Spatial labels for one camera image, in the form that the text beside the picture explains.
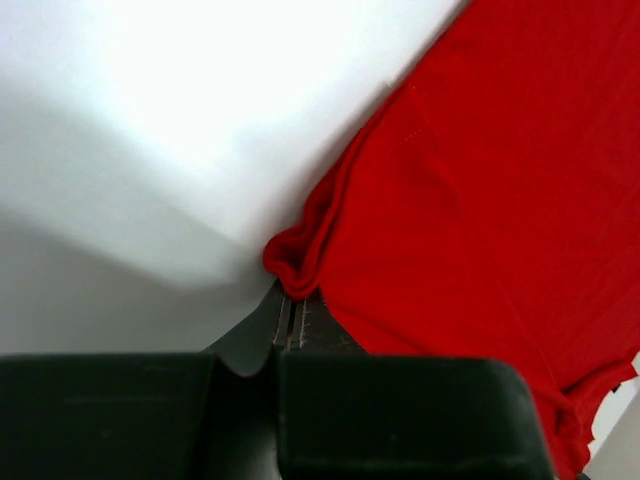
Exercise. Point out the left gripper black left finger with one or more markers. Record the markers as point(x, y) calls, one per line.
point(187, 415)

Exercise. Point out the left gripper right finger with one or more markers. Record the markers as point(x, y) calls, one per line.
point(345, 414)

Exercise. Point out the red t shirt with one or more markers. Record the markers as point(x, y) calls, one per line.
point(490, 208)

